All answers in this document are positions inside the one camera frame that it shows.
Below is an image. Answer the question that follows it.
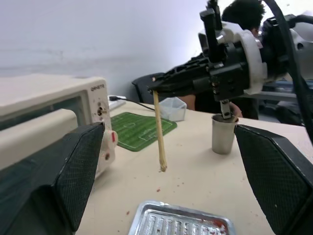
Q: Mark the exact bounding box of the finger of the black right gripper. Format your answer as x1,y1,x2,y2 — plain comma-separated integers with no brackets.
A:
151,56,211,85
147,73,214,99

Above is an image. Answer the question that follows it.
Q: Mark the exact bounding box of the stainless steel cup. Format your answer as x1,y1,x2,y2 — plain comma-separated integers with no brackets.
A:
211,114,237,155

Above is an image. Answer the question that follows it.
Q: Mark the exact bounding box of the cream toaster oven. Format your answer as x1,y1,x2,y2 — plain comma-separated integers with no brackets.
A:
0,74,119,196

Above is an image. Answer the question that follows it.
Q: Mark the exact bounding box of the ribbed metal tray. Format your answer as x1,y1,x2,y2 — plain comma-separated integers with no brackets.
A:
128,200,237,235

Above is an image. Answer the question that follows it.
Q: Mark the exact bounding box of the green soccer field mat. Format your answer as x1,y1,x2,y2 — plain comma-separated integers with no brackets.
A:
110,112,178,152

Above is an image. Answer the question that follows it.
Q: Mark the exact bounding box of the white power strip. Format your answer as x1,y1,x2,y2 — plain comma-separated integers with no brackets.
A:
107,94,127,111

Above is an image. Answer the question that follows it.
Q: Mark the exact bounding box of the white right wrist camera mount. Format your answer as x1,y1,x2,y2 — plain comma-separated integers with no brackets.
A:
197,21,268,95

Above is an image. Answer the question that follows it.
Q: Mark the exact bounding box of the person with black hair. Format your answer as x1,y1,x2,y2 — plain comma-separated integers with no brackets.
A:
180,0,268,121

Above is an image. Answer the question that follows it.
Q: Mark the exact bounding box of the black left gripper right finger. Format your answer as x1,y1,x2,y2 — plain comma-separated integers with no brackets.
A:
233,124,313,235

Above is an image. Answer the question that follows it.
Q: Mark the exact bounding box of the long wooden skewer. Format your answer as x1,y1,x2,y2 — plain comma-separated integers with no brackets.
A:
151,76,168,172

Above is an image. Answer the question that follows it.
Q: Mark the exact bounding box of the clear plastic container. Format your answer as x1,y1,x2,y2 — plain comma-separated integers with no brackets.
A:
158,96,188,122

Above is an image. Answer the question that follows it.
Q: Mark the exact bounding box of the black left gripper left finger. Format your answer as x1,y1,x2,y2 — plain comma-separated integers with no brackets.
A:
0,121,106,235

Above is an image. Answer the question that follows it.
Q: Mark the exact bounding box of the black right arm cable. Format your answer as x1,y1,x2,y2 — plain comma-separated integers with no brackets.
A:
263,0,313,145

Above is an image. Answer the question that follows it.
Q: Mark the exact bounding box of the thin black power cable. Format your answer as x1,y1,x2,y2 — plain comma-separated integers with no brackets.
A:
109,96,157,113

